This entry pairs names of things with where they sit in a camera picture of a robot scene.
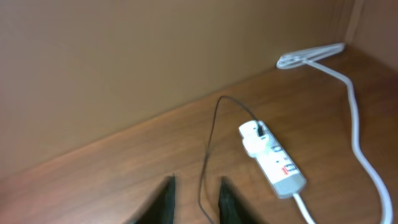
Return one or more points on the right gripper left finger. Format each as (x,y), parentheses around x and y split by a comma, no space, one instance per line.
(160,207)

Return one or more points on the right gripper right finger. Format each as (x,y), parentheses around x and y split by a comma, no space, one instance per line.
(231,207)

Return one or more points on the white USB charger plug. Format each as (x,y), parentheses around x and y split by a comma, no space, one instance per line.
(255,145)

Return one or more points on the white power strip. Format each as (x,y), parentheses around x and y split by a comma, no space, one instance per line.
(279,169)

